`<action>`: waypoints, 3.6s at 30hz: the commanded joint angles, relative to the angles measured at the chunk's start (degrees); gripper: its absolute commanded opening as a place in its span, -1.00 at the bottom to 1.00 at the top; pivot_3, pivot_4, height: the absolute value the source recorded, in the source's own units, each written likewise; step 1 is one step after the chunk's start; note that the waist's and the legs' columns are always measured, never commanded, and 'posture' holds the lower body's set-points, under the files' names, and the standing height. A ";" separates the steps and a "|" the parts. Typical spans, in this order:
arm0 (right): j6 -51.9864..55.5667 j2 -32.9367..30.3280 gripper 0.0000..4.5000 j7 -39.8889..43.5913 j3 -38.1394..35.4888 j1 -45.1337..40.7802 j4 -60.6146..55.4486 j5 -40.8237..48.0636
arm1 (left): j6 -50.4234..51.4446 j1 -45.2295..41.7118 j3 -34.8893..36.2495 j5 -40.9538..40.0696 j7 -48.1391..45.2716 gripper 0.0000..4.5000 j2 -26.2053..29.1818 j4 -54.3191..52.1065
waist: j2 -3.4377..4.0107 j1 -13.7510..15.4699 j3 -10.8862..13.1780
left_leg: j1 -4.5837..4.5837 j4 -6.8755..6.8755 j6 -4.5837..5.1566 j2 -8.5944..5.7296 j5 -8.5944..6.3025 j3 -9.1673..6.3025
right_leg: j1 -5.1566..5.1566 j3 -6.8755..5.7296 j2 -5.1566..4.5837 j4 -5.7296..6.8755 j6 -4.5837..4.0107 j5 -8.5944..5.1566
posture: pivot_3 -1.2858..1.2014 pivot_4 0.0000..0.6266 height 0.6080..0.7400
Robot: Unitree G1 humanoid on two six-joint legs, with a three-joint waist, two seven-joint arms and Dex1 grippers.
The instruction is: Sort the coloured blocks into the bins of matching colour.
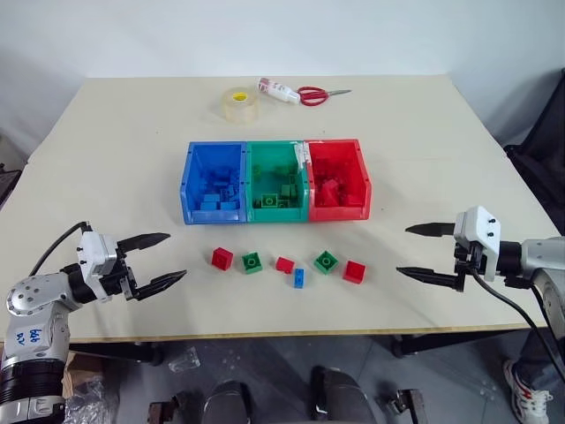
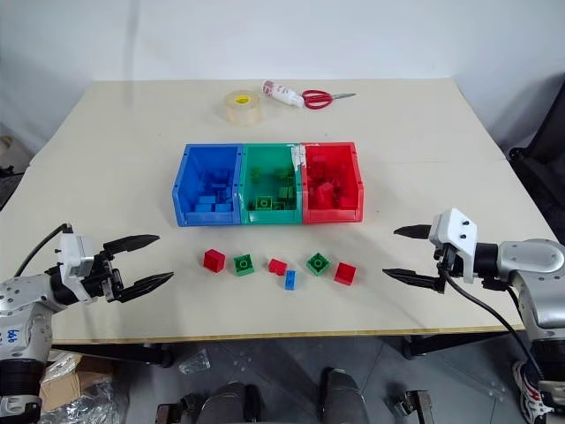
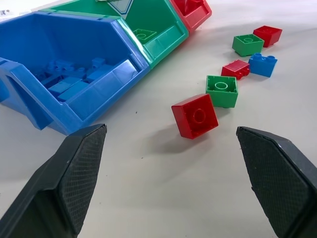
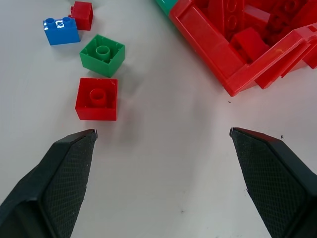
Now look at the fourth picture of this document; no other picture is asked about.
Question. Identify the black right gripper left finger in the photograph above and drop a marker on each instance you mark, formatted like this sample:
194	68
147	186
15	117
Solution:
59	178

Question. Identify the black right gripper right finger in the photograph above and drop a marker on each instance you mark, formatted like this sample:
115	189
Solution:
272	178

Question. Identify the red square building block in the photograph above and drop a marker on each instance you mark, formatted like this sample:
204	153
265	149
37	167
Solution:
96	99

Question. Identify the green square building block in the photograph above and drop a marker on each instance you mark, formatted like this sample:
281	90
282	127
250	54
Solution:
102	55

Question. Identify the red plastic bin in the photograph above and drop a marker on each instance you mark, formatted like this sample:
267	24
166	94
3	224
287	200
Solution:
223	52

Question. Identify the red sloped building block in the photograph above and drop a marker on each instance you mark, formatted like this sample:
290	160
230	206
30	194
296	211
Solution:
248	43

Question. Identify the blue building block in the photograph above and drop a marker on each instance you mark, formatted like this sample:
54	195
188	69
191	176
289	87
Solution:
62	31

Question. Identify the small red building block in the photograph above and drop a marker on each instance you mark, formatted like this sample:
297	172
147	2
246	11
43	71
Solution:
83	16

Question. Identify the long red studded block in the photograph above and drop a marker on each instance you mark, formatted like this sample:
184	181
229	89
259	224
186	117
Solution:
229	15

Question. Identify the green brick at edge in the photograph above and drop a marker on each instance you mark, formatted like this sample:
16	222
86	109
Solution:
167	5

